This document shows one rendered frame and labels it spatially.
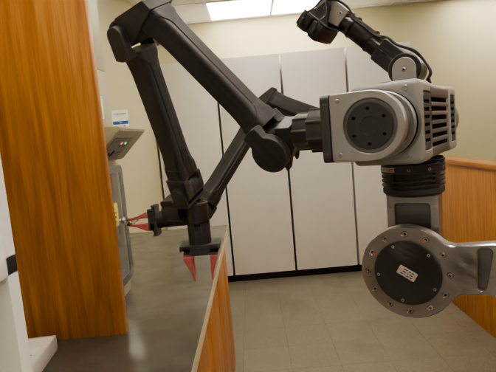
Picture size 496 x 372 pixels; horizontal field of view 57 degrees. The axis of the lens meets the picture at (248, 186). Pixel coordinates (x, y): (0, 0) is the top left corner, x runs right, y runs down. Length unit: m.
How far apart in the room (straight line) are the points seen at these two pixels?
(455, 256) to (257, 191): 3.52
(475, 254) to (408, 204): 0.18
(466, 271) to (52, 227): 1.01
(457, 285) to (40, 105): 1.08
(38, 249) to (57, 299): 0.15
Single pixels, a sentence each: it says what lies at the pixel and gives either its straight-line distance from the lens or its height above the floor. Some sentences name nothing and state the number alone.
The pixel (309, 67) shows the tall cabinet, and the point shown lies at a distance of 4.46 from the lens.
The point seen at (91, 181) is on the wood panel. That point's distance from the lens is 1.27.
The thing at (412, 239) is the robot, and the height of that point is 1.21.
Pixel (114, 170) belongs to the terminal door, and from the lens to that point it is 1.57.
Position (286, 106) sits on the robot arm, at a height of 1.53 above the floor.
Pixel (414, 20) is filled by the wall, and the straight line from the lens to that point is 5.25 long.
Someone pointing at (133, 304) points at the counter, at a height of 0.94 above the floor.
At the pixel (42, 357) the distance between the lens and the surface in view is 1.26.
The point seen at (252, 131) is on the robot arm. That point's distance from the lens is 0.87.
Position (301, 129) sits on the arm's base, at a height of 1.45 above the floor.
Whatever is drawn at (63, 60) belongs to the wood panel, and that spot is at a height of 1.68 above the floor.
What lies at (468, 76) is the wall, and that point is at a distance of 5.37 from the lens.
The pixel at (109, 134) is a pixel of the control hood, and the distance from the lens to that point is 1.33.
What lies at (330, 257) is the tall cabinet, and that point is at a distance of 4.61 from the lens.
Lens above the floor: 1.45
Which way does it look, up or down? 6 degrees down
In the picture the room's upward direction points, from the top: 5 degrees counter-clockwise
